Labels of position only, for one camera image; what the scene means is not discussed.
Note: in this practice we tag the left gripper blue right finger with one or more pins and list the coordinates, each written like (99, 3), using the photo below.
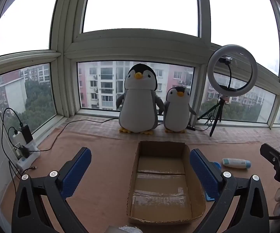
(208, 174)

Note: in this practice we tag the small plush penguin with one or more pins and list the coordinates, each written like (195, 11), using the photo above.
(176, 110)

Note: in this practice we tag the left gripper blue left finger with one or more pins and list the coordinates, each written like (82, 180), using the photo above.
(73, 171)

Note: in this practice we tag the black power adapter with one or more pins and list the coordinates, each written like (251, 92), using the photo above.
(26, 133)

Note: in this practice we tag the large plush penguin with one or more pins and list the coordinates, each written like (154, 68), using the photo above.
(140, 103)

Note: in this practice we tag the open cardboard box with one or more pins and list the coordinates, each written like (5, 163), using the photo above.
(164, 189)

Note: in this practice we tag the black tripod stand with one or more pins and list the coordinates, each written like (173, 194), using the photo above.
(214, 114)

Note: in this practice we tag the black inline remote control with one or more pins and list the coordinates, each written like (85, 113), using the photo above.
(191, 128)

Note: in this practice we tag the white lotion bottle blue cap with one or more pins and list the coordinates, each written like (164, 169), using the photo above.
(236, 163)

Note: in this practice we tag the white power strip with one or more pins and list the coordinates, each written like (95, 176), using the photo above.
(25, 150)

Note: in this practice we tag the pink floor blanket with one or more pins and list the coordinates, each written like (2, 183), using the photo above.
(100, 199)

